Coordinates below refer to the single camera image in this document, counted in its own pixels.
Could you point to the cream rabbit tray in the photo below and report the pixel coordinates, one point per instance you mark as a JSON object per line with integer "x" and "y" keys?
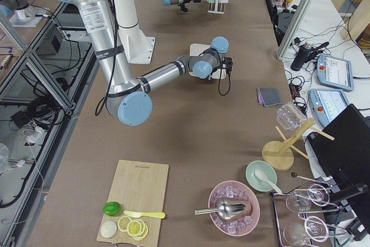
{"x": 207, "y": 60}

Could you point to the wooden cup tree stand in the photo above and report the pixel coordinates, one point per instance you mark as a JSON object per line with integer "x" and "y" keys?
{"x": 279, "y": 154}

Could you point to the black bottle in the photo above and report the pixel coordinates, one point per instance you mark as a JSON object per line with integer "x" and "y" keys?
{"x": 301, "y": 57}

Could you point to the folded grey cloth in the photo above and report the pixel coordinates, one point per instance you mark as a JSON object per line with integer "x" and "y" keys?
{"x": 268, "y": 96}

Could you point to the clear glass mug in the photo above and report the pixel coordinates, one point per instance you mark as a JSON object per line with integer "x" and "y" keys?
{"x": 290, "y": 117}

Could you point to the upper teach pendant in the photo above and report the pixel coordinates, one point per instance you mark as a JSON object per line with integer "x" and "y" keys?
{"x": 335, "y": 72}

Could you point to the teach pendant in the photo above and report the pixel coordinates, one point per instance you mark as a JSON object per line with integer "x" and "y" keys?
{"x": 335, "y": 72}
{"x": 327, "y": 104}

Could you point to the lower teach pendant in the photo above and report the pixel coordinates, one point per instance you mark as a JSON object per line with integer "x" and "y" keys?
{"x": 327, "y": 104}

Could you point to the white ceramic spoon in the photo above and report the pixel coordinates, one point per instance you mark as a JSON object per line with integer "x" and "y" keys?
{"x": 261, "y": 176}

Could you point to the pink bowl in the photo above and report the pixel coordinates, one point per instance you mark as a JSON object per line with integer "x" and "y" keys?
{"x": 236, "y": 190}

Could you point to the black bar spoon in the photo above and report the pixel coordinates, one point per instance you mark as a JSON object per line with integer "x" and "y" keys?
{"x": 295, "y": 175}

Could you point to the black monitor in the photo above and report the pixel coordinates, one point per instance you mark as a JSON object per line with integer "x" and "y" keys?
{"x": 346, "y": 158}

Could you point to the metal ice scoop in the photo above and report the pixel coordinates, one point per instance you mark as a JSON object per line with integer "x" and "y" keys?
{"x": 228, "y": 209}

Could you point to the yellow plastic knife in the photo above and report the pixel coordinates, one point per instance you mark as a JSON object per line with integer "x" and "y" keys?
{"x": 157, "y": 215}

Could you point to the bamboo cutting board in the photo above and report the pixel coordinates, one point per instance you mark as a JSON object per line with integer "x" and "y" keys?
{"x": 140, "y": 187}

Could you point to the green lime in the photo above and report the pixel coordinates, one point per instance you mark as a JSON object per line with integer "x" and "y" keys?
{"x": 112, "y": 208}

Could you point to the upper wine glass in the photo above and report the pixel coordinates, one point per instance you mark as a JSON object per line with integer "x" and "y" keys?
{"x": 301, "y": 200}

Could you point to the lemon slice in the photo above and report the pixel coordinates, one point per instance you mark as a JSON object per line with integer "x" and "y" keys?
{"x": 123, "y": 222}
{"x": 135, "y": 228}
{"x": 142, "y": 234}

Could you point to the lemon end piece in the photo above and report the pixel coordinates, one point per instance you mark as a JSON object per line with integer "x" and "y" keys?
{"x": 108, "y": 229}

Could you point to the lower wine glass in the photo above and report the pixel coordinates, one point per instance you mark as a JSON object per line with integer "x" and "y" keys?
{"x": 309, "y": 233}

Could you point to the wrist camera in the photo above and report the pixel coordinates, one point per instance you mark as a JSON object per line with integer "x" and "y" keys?
{"x": 227, "y": 64}
{"x": 183, "y": 8}

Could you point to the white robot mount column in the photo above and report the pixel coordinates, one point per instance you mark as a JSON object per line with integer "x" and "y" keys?
{"x": 138, "y": 48}

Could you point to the aluminium frame post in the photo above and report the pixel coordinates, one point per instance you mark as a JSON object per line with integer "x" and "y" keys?
{"x": 293, "y": 28}

